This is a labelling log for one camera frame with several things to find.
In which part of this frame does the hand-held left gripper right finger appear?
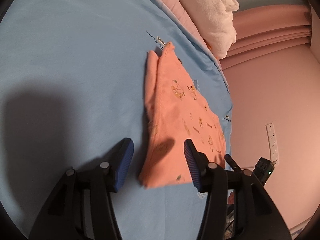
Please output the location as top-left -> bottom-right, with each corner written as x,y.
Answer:
184,139 -> 292,240

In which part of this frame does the orange printed long-sleeved shirt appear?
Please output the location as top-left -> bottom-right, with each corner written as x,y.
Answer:
137,41 -> 232,188

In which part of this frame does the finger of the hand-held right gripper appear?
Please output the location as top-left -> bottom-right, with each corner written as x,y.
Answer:
224,154 -> 242,172

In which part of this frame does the pink curtain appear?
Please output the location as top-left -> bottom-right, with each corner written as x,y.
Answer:
219,4 -> 313,68

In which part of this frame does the white power strip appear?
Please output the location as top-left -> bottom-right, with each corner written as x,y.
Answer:
265,123 -> 280,166

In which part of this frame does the blue printed blanket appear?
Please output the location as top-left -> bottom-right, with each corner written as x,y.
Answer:
0,0 -> 234,240

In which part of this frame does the white fluffy towel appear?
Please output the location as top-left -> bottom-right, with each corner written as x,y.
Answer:
165,0 -> 240,58

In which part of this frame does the mauve bedsheet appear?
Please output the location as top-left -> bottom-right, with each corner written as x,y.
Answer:
139,0 -> 221,61

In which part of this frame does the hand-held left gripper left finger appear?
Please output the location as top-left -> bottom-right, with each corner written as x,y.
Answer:
29,138 -> 134,240

